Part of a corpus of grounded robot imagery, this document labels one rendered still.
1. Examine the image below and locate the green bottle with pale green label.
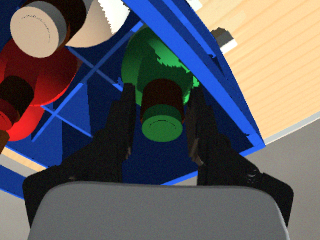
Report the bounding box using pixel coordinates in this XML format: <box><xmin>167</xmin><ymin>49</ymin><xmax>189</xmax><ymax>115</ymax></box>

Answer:
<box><xmin>121</xmin><ymin>24</ymin><xmax>202</xmax><ymax>142</ymax></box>

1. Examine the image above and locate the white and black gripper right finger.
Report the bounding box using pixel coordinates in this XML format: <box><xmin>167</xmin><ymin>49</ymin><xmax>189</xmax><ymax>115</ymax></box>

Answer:
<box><xmin>185</xmin><ymin>86</ymin><xmax>294</xmax><ymax>228</ymax></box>

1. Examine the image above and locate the blue plastic crate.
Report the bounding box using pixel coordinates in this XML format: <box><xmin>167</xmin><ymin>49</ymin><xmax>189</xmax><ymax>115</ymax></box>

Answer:
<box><xmin>5</xmin><ymin>0</ymin><xmax>266</xmax><ymax>185</ymax></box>

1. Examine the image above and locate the red bottle with pink label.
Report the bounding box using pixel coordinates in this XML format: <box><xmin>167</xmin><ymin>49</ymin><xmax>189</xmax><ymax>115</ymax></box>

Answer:
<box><xmin>0</xmin><ymin>106</ymin><xmax>46</xmax><ymax>154</ymax></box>
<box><xmin>0</xmin><ymin>38</ymin><xmax>83</xmax><ymax>131</ymax></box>

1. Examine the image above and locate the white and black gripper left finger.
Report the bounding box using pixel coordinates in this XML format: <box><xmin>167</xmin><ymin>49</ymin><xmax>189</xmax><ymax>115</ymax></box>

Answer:
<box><xmin>22</xmin><ymin>83</ymin><xmax>136</xmax><ymax>229</ymax></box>

